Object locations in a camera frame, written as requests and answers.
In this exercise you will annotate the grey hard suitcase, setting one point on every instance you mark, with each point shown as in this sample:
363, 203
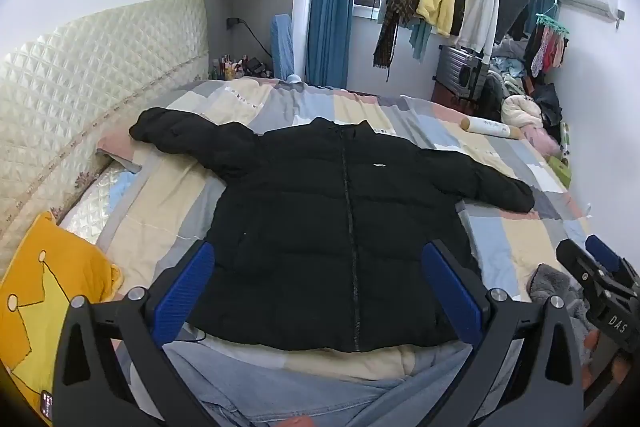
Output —
461, 72

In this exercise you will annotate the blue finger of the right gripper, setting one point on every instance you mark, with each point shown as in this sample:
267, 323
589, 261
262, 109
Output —
605, 255

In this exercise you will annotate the green sock drying hanger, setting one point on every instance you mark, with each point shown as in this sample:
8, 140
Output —
546, 18

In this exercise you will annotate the white air conditioner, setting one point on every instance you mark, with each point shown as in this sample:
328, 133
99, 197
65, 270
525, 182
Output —
608, 9

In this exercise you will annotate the cream cylindrical bolster pillow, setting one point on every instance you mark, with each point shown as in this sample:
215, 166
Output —
490, 128

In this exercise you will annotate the white hanging hoodie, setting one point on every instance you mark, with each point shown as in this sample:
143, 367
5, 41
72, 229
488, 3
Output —
479, 27

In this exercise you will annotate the cream quilted headboard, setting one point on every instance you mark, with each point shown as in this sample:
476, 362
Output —
62, 90

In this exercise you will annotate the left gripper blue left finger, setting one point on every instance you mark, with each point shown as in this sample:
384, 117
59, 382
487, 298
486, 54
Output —
89, 388

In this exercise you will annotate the bedside clutter of bottles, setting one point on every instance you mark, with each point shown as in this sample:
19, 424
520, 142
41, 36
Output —
225, 68

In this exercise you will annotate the yellow crown pillow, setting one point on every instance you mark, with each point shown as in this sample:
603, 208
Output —
50, 267

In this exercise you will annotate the blue curtain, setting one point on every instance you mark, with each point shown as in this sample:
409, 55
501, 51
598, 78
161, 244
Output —
330, 26

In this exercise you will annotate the black puffer jacket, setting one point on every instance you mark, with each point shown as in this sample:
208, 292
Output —
319, 231

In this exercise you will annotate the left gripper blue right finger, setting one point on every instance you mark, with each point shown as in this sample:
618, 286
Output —
524, 367

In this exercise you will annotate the patchwork checkered quilt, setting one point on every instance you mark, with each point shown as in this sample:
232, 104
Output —
171, 202

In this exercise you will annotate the teal hanging garment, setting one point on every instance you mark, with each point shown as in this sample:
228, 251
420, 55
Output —
420, 34

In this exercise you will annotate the green box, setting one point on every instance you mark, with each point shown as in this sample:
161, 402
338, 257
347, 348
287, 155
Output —
561, 170

